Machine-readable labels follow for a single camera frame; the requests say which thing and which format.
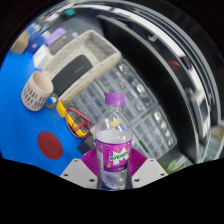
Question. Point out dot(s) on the black rectangular speaker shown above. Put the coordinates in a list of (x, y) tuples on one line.
[(71, 75)]

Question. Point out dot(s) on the beige patterned mug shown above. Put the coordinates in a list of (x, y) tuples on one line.
[(35, 91)]

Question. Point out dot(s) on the dark grey upright box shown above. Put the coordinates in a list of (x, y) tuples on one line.
[(63, 43)]

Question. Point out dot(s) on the white cardboard box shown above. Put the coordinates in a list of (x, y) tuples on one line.
[(42, 57)]

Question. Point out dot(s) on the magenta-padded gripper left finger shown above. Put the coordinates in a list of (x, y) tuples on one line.
[(75, 171)]

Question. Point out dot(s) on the flat round red coaster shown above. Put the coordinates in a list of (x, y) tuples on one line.
[(50, 145)]

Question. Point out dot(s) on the yellow multimeter with leads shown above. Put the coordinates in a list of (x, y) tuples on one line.
[(75, 121)]

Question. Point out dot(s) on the black box with white label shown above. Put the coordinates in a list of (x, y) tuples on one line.
[(86, 145)]

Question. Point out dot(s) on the white perforated storage bin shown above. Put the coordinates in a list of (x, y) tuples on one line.
[(96, 50)]

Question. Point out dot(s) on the black wall shelf unit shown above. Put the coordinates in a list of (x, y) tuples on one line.
[(160, 66)]

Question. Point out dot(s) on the clear purple-capped drink bottle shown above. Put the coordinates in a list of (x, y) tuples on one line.
[(113, 156)]

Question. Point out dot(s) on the purple plastic bag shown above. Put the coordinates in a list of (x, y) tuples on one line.
[(55, 35)]

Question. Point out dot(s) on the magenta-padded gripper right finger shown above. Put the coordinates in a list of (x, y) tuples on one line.
[(150, 171)]

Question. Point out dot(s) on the blue box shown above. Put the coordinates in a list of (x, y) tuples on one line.
[(35, 41)]

